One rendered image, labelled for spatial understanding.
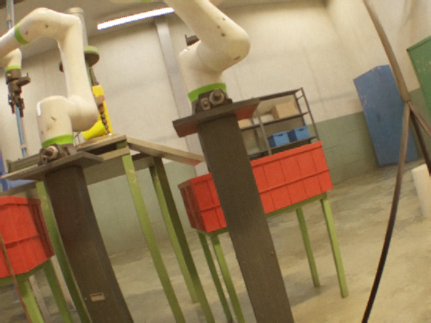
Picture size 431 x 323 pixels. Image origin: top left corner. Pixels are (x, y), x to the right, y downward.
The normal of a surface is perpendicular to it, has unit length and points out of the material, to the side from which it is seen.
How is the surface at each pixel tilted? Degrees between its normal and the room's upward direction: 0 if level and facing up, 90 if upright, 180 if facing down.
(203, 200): 90
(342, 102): 90
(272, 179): 90
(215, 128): 90
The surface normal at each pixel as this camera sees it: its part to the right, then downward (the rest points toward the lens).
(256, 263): 0.04, -0.05
